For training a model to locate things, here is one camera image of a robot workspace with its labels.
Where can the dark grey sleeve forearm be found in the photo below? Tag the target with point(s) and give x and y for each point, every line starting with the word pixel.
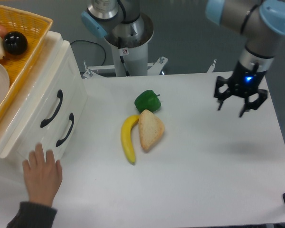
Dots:
pixel 33 215

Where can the black ball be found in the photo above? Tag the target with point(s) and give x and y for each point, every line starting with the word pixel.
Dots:
pixel 15 43

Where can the green bell pepper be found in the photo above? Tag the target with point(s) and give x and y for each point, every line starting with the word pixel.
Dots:
pixel 147 100

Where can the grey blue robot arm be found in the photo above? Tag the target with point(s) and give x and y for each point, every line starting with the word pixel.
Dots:
pixel 261 22

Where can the orange woven basket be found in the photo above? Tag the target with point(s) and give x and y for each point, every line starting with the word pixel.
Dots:
pixel 35 28

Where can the yellow banana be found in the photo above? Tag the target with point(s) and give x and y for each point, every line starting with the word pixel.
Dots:
pixel 126 139

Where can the white drawer cabinet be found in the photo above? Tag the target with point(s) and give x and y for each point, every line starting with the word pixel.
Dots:
pixel 49 51

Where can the metal table bracket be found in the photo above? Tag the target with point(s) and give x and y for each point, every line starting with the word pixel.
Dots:
pixel 127 69

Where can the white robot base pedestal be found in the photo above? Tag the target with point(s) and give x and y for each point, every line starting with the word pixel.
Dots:
pixel 129 41

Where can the bread slice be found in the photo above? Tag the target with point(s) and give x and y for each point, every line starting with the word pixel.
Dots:
pixel 151 129

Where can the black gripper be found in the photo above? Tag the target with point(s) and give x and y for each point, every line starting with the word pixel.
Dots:
pixel 245 82

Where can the person's hand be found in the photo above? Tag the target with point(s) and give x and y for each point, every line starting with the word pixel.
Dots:
pixel 42 176

